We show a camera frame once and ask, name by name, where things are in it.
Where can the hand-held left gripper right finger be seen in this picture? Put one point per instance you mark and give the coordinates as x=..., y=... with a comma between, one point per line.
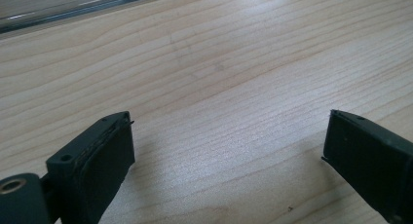
x=370, y=165

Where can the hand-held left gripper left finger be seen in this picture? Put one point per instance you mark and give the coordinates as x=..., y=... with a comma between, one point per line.
x=97, y=165

